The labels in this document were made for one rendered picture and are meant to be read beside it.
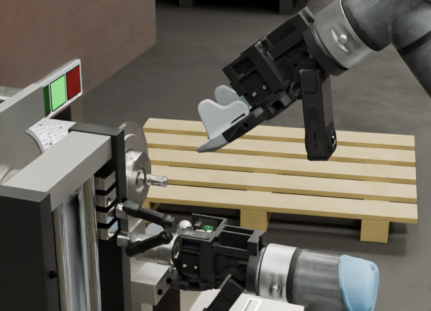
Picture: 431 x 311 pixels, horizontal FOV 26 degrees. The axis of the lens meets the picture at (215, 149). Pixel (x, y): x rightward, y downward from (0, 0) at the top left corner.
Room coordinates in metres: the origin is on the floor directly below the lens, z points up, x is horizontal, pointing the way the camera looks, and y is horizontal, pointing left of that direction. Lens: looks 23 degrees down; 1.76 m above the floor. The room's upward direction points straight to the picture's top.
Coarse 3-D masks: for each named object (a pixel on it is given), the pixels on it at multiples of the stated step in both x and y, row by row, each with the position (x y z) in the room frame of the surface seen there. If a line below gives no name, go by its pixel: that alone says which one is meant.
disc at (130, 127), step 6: (120, 126) 1.09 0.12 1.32; (126, 126) 1.10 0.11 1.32; (132, 126) 1.12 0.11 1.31; (138, 126) 1.13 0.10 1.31; (126, 132) 1.10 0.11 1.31; (132, 132) 1.12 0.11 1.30; (138, 132) 1.13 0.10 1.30; (144, 138) 1.15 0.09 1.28; (144, 144) 1.15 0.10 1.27; (144, 150) 1.15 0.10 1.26
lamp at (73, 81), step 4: (76, 68) 1.67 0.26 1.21; (68, 72) 1.64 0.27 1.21; (72, 72) 1.65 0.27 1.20; (76, 72) 1.67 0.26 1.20; (68, 76) 1.64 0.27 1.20; (72, 76) 1.65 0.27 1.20; (76, 76) 1.67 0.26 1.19; (68, 80) 1.64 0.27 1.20; (72, 80) 1.65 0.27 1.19; (76, 80) 1.67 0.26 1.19; (68, 84) 1.63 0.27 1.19; (72, 84) 1.65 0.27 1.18; (76, 84) 1.66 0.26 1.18; (68, 88) 1.63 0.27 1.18; (72, 88) 1.65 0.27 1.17; (76, 88) 1.66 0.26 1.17; (68, 92) 1.63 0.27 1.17; (72, 92) 1.65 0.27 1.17; (76, 92) 1.66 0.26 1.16; (68, 96) 1.63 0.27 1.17
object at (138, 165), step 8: (128, 152) 1.09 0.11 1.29; (136, 152) 1.09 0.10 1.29; (144, 152) 1.10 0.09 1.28; (128, 160) 1.08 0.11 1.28; (136, 160) 1.08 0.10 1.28; (144, 160) 1.10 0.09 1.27; (128, 168) 1.06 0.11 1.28; (136, 168) 1.08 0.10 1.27; (144, 168) 1.10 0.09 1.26; (128, 176) 1.06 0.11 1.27; (136, 176) 1.07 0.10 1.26; (144, 176) 1.10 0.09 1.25; (128, 184) 1.05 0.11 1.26; (136, 184) 1.08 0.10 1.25; (144, 184) 1.10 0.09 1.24; (128, 192) 1.05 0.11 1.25; (136, 192) 1.07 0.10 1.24; (144, 192) 1.10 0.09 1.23; (128, 200) 1.05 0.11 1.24; (136, 200) 1.07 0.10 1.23; (144, 200) 1.10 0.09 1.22
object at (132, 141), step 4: (128, 136) 1.10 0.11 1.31; (132, 136) 1.11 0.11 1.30; (136, 136) 1.12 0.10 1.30; (128, 140) 1.10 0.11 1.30; (132, 140) 1.11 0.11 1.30; (136, 140) 1.12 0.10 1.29; (128, 144) 1.10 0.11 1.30; (132, 144) 1.11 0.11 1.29; (136, 144) 1.12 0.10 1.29; (140, 144) 1.13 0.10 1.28; (128, 148) 1.10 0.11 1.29; (132, 148) 1.11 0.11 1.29; (136, 148) 1.12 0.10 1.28; (140, 148) 1.13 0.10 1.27
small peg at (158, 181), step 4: (148, 176) 1.10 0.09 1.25; (152, 176) 1.10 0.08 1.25; (156, 176) 1.10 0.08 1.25; (160, 176) 1.10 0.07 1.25; (164, 176) 1.10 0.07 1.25; (148, 180) 1.10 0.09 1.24; (152, 180) 1.10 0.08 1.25; (156, 180) 1.09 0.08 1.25; (160, 180) 1.09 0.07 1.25; (164, 180) 1.09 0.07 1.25; (148, 184) 1.10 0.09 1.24; (152, 184) 1.10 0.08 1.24; (156, 184) 1.09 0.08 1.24; (160, 184) 1.09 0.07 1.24; (164, 184) 1.09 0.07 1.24
